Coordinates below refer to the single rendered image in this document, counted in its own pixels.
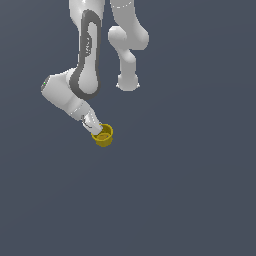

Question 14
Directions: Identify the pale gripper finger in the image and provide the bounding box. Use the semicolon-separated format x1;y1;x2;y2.
81;116;93;132
85;109;104;136

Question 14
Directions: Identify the small yellow cup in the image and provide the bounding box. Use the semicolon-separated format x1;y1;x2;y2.
90;123;114;148

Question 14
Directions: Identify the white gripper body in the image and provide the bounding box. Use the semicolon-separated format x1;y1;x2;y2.
67;100;92;123

